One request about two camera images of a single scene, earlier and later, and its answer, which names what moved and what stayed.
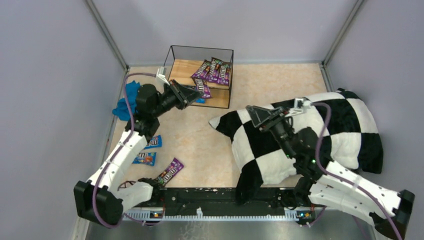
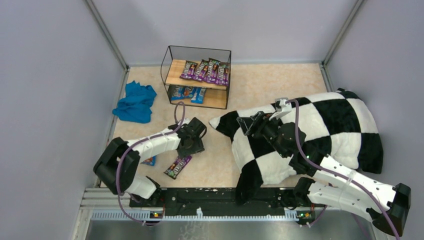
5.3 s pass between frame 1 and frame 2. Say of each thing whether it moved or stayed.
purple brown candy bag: stayed
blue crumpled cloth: stayed
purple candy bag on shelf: stayed
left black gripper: moved
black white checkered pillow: stayed
